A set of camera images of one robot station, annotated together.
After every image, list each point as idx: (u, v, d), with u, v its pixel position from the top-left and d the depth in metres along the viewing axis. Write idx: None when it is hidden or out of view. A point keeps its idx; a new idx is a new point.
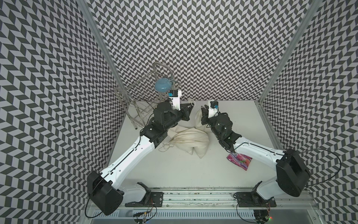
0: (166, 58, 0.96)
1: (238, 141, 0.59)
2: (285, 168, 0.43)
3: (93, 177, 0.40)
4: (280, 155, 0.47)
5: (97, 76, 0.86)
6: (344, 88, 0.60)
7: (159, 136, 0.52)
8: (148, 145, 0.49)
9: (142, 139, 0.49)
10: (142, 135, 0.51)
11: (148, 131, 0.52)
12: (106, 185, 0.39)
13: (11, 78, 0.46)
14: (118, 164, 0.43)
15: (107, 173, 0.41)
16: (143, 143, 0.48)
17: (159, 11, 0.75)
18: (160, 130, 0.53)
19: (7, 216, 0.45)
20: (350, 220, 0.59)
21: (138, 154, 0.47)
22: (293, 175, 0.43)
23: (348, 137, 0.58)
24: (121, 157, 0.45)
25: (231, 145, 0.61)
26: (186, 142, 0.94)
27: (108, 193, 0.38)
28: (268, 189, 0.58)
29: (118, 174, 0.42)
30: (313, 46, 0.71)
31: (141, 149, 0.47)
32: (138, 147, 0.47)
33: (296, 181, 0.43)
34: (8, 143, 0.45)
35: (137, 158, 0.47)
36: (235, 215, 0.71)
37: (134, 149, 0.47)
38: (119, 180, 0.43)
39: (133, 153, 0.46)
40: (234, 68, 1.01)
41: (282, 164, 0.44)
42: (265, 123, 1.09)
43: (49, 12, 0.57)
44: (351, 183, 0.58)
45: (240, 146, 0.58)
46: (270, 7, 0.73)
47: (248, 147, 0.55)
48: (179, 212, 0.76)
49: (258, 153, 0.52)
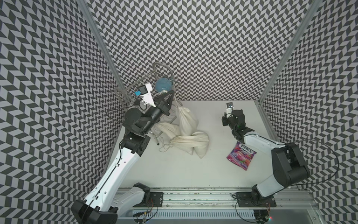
0: (166, 58, 0.96)
1: (248, 132, 0.66)
2: (280, 155, 0.46)
3: (78, 206, 0.37)
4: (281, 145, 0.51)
5: (97, 76, 0.86)
6: (344, 87, 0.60)
7: (141, 145, 0.49)
8: (131, 157, 0.46)
9: (122, 152, 0.46)
10: (122, 147, 0.47)
11: (129, 142, 0.48)
12: (93, 212, 0.37)
13: (11, 78, 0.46)
14: (102, 185, 0.40)
15: (92, 199, 0.38)
16: (125, 157, 0.45)
17: (159, 11, 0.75)
18: (141, 138, 0.49)
19: (7, 216, 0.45)
20: (350, 220, 0.59)
21: (122, 170, 0.44)
22: (286, 164, 0.46)
23: (348, 137, 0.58)
24: (105, 176, 0.42)
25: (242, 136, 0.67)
26: (185, 141, 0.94)
27: (98, 220, 0.36)
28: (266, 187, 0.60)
29: (104, 196, 0.39)
30: (313, 46, 0.71)
31: (124, 163, 0.44)
32: (120, 162, 0.44)
33: (287, 170, 0.45)
34: (8, 142, 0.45)
35: (122, 174, 0.45)
36: (235, 215, 0.71)
37: (117, 165, 0.44)
38: (107, 201, 0.41)
39: (116, 170, 0.43)
40: (234, 68, 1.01)
41: (278, 150, 0.47)
42: (265, 123, 1.09)
43: (49, 12, 0.57)
44: (351, 183, 0.58)
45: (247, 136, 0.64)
46: (270, 7, 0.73)
47: (254, 137, 0.61)
48: (180, 213, 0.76)
49: (260, 142, 0.57)
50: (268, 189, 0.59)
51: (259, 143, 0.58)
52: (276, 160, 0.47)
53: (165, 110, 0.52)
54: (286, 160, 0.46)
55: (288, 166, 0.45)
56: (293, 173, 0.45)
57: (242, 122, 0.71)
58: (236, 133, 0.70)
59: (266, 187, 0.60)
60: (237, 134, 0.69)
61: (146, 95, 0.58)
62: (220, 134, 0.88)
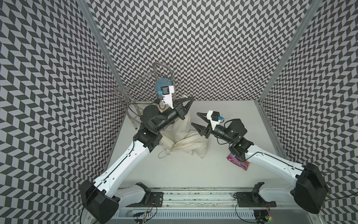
0: (166, 58, 0.96)
1: (251, 150, 0.55)
2: (306, 184, 0.40)
3: (86, 186, 0.39)
4: (300, 170, 0.44)
5: (97, 76, 0.86)
6: (344, 87, 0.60)
7: (153, 141, 0.51)
8: (143, 151, 0.48)
9: (135, 144, 0.48)
10: (136, 140, 0.50)
11: (142, 136, 0.51)
12: (99, 194, 0.38)
13: (11, 78, 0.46)
14: (112, 171, 0.42)
15: (100, 182, 0.40)
16: (137, 149, 0.47)
17: (159, 11, 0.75)
18: (154, 135, 0.51)
19: (7, 216, 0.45)
20: (350, 220, 0.59)
21: (133, 161, 0.46)
22: (313, 192, 0.40)
23: (348, 137, 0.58)
24: (116, 163, 0.44)
25: (243, 153, 0.57)
26: (186, 144, 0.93)
27: (102, 203, 0.38)
28: (273, 196, 0.57)
29: (111, 182, 0.41)
30: (313, 46, 0.71)
31: (135, 155, 0.46)
32: (132, 153, 0.46)
33: (317, 198, 0.40)
34: (8, 142, 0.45)
35: (131, 165, 0.46)
36: (235, 215, 0.71)
37: (127, 156, 0.46)
38: (113, 187, 0.42)
39: (127, 160, 0.45)
40: (234, 68, 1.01)
41: (302, 179, 0.41)
42: (265, 123, 1.09)
43: (49, 12, 0.57)
44: (351, 184, 0.58)
45: (253, 157, 0.54)
46: (270, 7, 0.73)
47: (263, 158, 0.51)
48: (180, 212, 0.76)
49: (274, 165, 0.48)
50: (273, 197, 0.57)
51: (270, 164, 0.49)
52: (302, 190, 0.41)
53: (182, 113, 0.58)
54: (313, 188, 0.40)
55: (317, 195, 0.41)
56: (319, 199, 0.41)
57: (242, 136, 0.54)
58: (232, 149, 0.60)
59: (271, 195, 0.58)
60: (235, 150, 0.58)
61: (167, 96, 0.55)
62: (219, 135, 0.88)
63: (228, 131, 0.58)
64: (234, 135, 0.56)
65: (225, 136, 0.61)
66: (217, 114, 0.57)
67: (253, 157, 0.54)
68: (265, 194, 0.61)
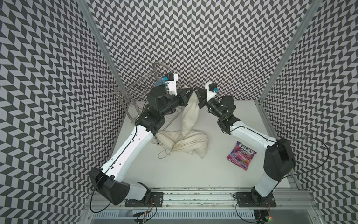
0: (166, 57, 0.96)
1: (235, 124, 0.61)
2: (274, 154, 0.45)
3: (94, 172, 0.40)
4: (272, 141, 0.49)
5: (97, 76, 0.86)
6: (344, 87, 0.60)
7: (155, 125, 0.48)
8: (146, 135, 0.47)
9: (138, 128, 0.47)
10: (138, 124, 0.48)
11: (144, 120, 0.48)
12: (109, 179, 0.39)
13: (11, 78, 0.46)
14: (117, 157, 0.42)
15: (107, 168, 0.41)
16: (141, 134, 0.46)
17: (159, 11, 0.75)
18: (155, 118, 0.49)
19: (7, 216, 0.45)
20: (350, 220, 0.59)
21: (137, 145, 0.45)
22: (280, 161, 0.46)
23: (348, 137, 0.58)
24: (120, 149, 0.44)
25: (228, 127, 0.64)
26: (186, 146, 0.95)
27: (113, 187, 0.39)
28: (265, 187, 0.59)
29: (119, 168, 0.41)
30: (313, 46, 0.71)
31: (139, 139, 0.45)
32: (135, 137, 0.45)
33: (281, 167, 0.46)
34: (8, 143, 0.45)
35: (135, 150, 0.46)
36: (235, 215, 0.71)
37: (132, 141, 0.45)
38: (121, 172, 0.43)
39: (131, 145, 0.44)
40: (234, 68, 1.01)
41: (271, 149, 0.46)
42: (265, 123, 1.09)
43: (49, 12, 0.57)
44: (351, 183, 0.58)
45: (237, 129, 0.60)
46: (270, 7, 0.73)
47: (244, 131, 0.57)
48: (179, 212, 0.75)
49: (251, 136, 0.54)
50: (267, 189, 0.59)
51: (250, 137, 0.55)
52: (270, 158, 0.47)
53: (185, 101, 0.55)
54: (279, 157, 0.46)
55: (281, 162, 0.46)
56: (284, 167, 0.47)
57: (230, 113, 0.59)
58: (221, 123, 0.65)
59: (264, 186, 0.60)
60: (222, 124, 0.65)
61: (171, 83, 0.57)
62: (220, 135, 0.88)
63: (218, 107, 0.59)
64: (224, 110, 0.64)
65: (216, 110, 0.68)
66: (214, 85, 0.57)
67: (236, 131, 0.61)
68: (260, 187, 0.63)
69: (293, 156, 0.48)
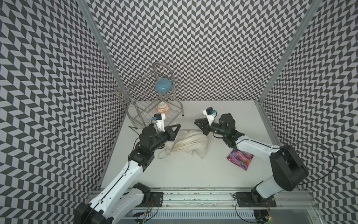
0: (166, 57, 0.96)
1: (239, 138, 0.64)
2: (279, 160, 0.45)
3: (82, 208, 0.40)
4: (276, 149, 0.50)
5: (97, 76, 0.86)
6: (344, 87, 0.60)
7: (147, 161, 0.56)
8: (137, 170, 0.52)
9: (130, 163, 0.52)
10: (130, 160, 0.53)
11: (136, 156, 0.55)
12: (97, 214, 0.39)
13: (11, 78, 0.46)
14: (108, 191, 0.44)
15: (97, 203, 0.41)
16: (133, 168, 0.51)
17: (159, 11, 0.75)
18: (147, 155, 0.56)
19: (7, 216, 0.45)
20: (350, 220, 0.59)
21: (128, 180, 0.49)
22: (287, 168, 0.45)
23: (348, 137, 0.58)
24: (112, 183, 0.46)
25: (234, 142, 0.66)
26: (186, 145, 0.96)
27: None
28: (268, 190, 0.58)
29: (108, 202, 0.42)
30: (313, 46, 0.71)
31: (130, 174, 0.50)
32: (127, 172, 0.50)
33: (290, 175, 0.44)
34: (8, 142, 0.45)
35: (126, 185, 0.49)
36: (235, 215, 0.71)
37: (123, 175, 0.48)
38: (111, 206, 0.44)
39: (121, 180, 0.47)
40: (234, 68, 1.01)
41: (276, 156, 0.46)
42: (265, 123, 1.09)
43: (49, 12, 0.57)
44: (351, 183, 0.58)
45: (242, 142, 0.62)
46: (270, 7, 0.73)
47: (247, 143, 0.59)
48: (179, 212, 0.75)
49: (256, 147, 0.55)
50: (270, 192, 0.58)
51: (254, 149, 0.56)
52: (276, 165, 0.46)
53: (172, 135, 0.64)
54: (285, 164, 0.45)
55: (288, 169, 0.45)
56: (294, 176, 0.45)
57: (233, 127, 0.68)
58: (226, 139, 0.68)
59: (267, 189, 0.59)
60: (228, 140, 0.67)
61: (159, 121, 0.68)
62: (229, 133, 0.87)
63: (221, 125, 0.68)
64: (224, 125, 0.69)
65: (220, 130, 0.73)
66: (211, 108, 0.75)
67: (240, 143, 0.63)
68: (261, 188, 0.62)
69: (303, 163, 0.47)
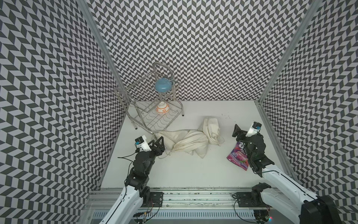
0: (166, 58, 0.96)
1: (269, 167, 0.58)
2: (311, 211, 0.40)
3: None
4: (311, 197, 0.44)
5: (97, 76, 0.86)
6: (344, 88, 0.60)
7: (143, 184, 0.60)
8: (135, 193, 0.56)
9: (127, 189, 0.56)
10: (127, 185, 0.57)
11: (133, 180, 0.59)
12: None
13: (11, 78, 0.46)
14: (109, 217, 0.48)
15: None
16: (130, 192, 0.55)
17: (159, 11, 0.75)
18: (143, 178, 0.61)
19: (7, 216, 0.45)
20: (350, 220, 0.59)
21: (127, 205, 0.53)
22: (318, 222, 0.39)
23: (348, 137, 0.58)
24: (110, 210, 0.49)
25: (260, 169, 0.60)
26: (187, 145, 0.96)
27: None
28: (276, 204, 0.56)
29: None
30: (313, 46, 0.71)
31: (128, 198, 0.54)
32: (125, 198, 0.53)
33: None
34: (8, 143, 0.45)
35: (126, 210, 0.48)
36: (234, 215, 0.71)
37: (122, 201, 0.52)
38: None
39: (121, 205, 0.51)
40: (234, 68, 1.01)
41: (309, 206, 0.41)
42: (265, 123, 1.09)
43: (49, 12, 0.57)
44: (351, 184, 0.58)
45: (268, 172, 0.56)
46: (270, 7, 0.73)
47: (277, 176, 0.53)
48: (179, 212, 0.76)
49: (285, 185, 0.49)
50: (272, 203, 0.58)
51: (283, 185, 0.50)
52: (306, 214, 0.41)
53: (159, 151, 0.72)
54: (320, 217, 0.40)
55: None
56: None
57: (261, 151, 0.61)
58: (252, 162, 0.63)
59: (271, 200, 0.59)
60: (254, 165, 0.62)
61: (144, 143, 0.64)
62: (228, 132, 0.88)
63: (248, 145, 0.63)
64: (253, 146, 0.63)
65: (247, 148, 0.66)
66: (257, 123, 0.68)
67: (267, 173, 0.57)
68: (267, 195, 0.61)
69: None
